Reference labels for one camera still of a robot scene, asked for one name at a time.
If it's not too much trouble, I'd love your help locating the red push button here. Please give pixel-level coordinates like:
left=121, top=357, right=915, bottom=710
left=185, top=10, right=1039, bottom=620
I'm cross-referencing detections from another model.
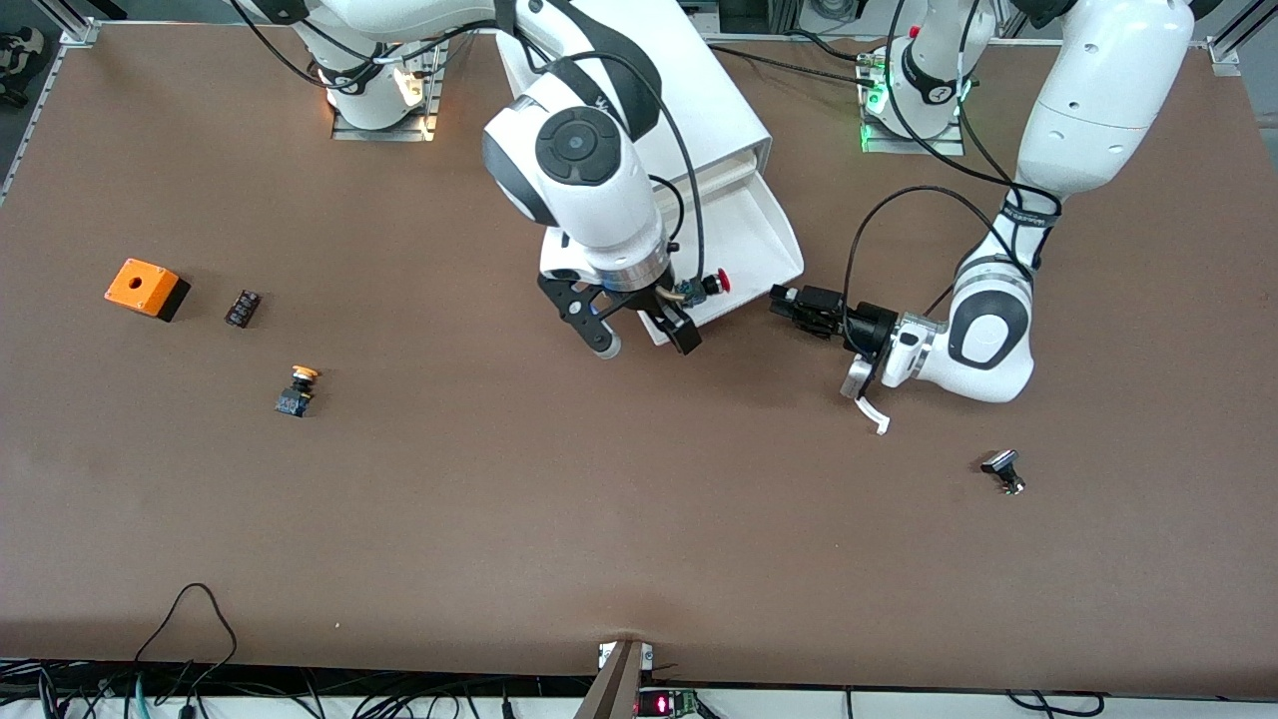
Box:
left=671, top=268, right=732, bottom=304

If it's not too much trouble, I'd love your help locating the yellow push button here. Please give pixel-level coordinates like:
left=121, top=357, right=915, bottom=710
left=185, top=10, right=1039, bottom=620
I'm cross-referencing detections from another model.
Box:
left=275, top=365, right=320, bottom=418

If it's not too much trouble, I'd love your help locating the circuit board with red display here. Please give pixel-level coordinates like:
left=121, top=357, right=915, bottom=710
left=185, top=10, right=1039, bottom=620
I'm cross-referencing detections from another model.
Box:
left=637, top=687, right=705, bottom=719

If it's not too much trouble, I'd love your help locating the dark bundled object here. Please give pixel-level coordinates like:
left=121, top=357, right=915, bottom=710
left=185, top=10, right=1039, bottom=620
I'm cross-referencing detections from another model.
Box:
left=0, top=27, right=46, bottom=109

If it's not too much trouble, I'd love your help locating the black right camera bracket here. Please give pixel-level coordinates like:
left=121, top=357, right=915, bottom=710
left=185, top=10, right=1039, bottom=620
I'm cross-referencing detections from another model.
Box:
left=537, top=270, right=602, bottom=346

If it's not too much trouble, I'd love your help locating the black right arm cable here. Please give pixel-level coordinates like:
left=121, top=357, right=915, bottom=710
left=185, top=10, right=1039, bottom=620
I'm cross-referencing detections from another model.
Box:
left=499, top=0, right=705, bottom=291

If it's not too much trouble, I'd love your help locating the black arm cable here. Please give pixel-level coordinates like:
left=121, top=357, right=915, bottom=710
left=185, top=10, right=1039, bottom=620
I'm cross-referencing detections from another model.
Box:
left=845, top=186, right=1034, bottom=301
left=499, top=0, right=705, bottom=291

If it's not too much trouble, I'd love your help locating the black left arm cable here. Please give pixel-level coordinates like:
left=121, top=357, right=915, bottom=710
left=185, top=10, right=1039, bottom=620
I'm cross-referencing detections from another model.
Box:
left=845, top=186, right=1034, bottom=301

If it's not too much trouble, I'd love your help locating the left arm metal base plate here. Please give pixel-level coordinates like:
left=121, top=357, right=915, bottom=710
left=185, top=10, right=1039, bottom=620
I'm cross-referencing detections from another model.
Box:
left=861, top=90, right=966, bottom=156

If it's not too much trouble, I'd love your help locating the black push button switch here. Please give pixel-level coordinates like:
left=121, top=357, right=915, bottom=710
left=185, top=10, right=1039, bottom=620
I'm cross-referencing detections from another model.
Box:
left=979, top=449, right=1026, bottom=496

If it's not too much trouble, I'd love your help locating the black cable on table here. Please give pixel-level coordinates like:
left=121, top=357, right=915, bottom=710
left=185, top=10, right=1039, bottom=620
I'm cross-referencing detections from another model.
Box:
left=704, top=43, right=880, bottom=91

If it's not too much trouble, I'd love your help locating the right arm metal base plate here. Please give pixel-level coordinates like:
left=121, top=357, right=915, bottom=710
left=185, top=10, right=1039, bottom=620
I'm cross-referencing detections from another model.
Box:
left=331, top=55, right=441, bottom=143

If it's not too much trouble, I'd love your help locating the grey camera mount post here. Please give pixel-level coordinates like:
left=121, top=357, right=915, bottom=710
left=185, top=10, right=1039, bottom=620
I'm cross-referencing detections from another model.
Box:
left=574, top=639, right=655, bottom=719

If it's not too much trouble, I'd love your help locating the orange button enclosure box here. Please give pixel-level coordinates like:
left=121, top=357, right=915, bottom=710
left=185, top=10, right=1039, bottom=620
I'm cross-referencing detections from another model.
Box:
left=104, top=259, right=192, bottom=323

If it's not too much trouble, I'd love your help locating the thin black looped cable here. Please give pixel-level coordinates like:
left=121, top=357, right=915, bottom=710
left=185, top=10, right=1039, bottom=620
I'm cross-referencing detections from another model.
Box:
left=135, top=583, right=239, bottom=690

